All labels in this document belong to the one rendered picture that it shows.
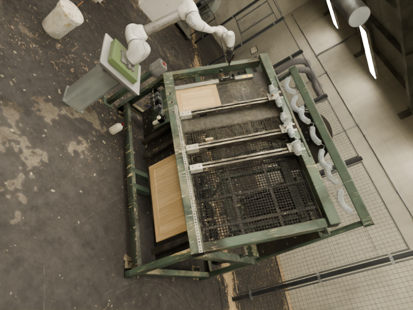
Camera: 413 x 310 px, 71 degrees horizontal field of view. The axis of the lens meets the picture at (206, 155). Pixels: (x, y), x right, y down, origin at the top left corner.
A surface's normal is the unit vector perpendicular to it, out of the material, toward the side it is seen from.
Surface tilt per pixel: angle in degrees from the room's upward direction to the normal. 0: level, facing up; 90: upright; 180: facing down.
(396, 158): 90
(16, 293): 0
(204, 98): 60
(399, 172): 90
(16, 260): 0
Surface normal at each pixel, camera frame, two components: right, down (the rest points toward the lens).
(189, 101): -0.04, -0.51
